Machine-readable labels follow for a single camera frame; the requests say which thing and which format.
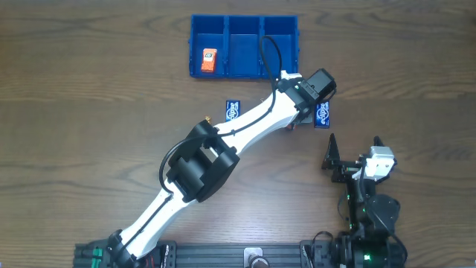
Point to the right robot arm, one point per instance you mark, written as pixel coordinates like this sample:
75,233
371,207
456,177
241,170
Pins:
383,212

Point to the blue candy pack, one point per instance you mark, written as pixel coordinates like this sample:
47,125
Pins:
231,108
322,116

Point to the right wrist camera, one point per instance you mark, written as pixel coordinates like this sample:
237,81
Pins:
377,162

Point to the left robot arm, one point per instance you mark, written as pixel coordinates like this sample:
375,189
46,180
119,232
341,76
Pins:
260,119

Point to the blue tray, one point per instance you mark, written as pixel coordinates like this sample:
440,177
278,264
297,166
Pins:
241,52

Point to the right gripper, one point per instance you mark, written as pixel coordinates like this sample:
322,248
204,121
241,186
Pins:
344,172

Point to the mounting rail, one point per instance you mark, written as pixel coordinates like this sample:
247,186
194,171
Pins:
223,255

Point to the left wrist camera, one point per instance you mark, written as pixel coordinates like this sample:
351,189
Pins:
290,76

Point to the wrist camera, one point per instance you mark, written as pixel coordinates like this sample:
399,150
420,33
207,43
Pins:
290,76
377,162

